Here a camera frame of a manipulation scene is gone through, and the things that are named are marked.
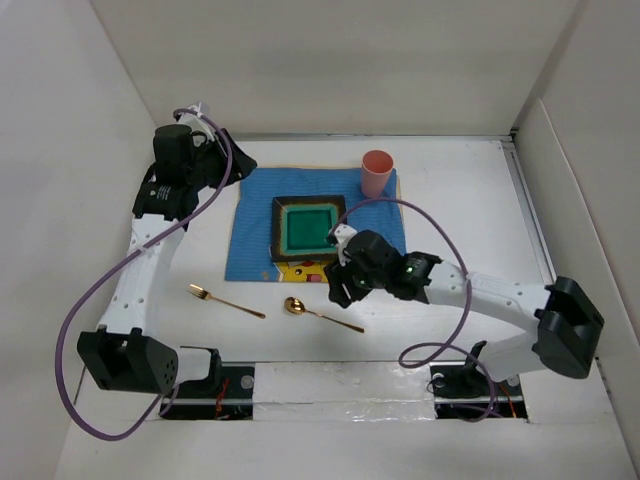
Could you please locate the green square plate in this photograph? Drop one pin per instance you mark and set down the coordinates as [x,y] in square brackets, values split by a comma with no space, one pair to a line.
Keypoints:
[300,226]

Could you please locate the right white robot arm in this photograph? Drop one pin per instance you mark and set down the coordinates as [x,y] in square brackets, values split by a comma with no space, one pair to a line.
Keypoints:
[560,326]

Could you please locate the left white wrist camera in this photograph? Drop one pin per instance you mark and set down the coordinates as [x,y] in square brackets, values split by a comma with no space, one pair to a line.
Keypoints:
[193,116]

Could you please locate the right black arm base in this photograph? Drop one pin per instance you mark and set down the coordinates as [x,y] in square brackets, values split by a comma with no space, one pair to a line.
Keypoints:
[461,391]

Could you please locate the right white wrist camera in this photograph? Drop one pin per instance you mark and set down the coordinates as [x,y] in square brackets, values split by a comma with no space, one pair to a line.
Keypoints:
[340,236]

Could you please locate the blue yellow printed cloth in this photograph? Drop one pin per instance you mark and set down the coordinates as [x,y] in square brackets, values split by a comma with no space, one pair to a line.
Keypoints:
[249,257]

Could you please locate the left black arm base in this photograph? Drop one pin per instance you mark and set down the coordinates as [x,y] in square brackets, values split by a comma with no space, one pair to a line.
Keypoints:
[229,399]

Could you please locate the gold fork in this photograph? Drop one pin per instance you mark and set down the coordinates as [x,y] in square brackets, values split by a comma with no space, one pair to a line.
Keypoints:
[205,295]

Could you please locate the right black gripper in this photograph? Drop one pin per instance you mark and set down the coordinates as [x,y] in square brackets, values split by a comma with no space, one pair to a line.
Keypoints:
[336,276]

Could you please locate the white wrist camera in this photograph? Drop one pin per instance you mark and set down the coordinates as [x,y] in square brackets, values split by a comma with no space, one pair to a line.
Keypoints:
[340,236]
[193,116]

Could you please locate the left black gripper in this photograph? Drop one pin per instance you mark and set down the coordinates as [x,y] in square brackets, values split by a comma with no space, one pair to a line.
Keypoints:
[241,166]

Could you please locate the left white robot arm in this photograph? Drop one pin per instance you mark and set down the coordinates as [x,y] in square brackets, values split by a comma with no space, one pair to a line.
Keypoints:
[124,354]

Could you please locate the pink plastic cup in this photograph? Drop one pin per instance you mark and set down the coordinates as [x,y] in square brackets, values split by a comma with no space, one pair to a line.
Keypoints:
[376,169]

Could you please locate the gold spoon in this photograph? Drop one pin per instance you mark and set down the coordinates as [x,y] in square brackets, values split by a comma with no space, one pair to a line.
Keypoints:
[295,306]

